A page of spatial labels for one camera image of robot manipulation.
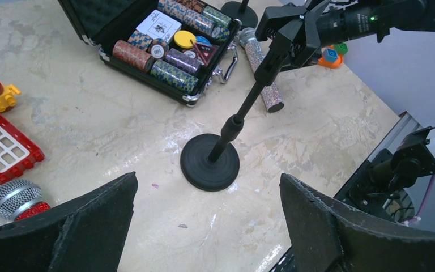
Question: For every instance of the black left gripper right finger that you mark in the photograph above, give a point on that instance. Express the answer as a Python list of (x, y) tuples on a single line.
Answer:
[(329, 235)]

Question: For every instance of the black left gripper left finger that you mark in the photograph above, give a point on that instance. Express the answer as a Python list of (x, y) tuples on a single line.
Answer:
[(87, 233)]

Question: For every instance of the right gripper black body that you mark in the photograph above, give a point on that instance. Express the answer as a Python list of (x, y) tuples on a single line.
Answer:
[(367, 18)]

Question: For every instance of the red glitter microphone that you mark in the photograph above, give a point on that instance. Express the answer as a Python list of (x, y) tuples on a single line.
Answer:
[(20, 199)]

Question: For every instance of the silver glitter microphone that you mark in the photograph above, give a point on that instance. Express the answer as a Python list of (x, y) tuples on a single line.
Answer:
[(270, 94)]

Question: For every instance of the black mic stand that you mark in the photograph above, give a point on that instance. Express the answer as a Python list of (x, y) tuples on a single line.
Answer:
[(209, 161), (241, 11)]

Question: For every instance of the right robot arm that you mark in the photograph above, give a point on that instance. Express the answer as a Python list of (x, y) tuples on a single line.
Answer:
[(378, 187)]

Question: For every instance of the black poker chip case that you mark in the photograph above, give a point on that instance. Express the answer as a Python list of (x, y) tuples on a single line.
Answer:
[(174, 46)]

